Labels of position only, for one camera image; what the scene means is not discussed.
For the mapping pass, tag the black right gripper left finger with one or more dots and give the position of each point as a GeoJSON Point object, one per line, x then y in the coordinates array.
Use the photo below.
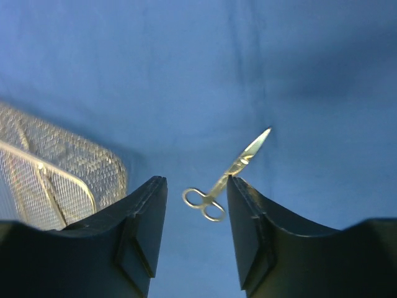
{"type": "Point", "coordinates": [113, 253]}

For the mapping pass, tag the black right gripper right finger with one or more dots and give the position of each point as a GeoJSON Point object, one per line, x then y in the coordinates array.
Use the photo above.
{"type": "Point", "coordinates": [282, 254]}

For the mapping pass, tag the blue surgical wrap cloth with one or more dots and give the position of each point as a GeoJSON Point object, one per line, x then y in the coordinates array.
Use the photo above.
{"type": "Point", "coordinates": [180, 88]}

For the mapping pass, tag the steel wire mesh tray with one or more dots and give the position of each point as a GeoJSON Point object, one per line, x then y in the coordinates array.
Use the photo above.
{"type": "Point", "coordinates": [51, 177]}

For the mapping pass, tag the steel instrument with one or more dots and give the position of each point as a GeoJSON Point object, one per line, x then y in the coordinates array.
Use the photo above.
{"type": "Point", "coordinates": [209, 199]}

